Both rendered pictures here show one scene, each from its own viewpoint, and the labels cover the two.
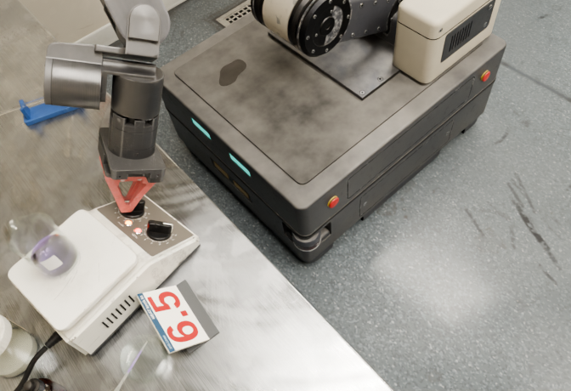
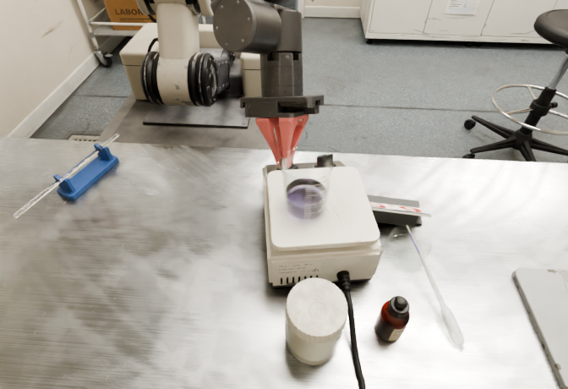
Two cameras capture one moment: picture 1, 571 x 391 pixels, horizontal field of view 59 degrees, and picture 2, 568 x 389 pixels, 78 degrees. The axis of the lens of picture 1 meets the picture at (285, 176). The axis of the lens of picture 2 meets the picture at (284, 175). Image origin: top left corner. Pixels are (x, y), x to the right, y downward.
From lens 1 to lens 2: 0.59 m
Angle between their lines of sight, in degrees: 35
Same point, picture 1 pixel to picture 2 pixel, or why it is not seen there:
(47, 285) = (321, 225)
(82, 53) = not seen: outside the picture
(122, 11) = not seen: outside the picture
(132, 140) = (299, 74)
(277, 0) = (170, 72)
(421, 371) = not seen: hidden behind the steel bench
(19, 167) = (109, 228)
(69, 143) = (140, 186)
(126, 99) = (292, 31)
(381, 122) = not seen: hidden behind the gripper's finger
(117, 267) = (352, 179)
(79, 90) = (271, 21)
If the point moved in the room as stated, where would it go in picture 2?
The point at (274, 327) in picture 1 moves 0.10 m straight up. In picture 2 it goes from (438, 178) to (459, 128)
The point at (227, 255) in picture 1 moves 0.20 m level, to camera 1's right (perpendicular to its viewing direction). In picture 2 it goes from (361, 167) to (409, 113)
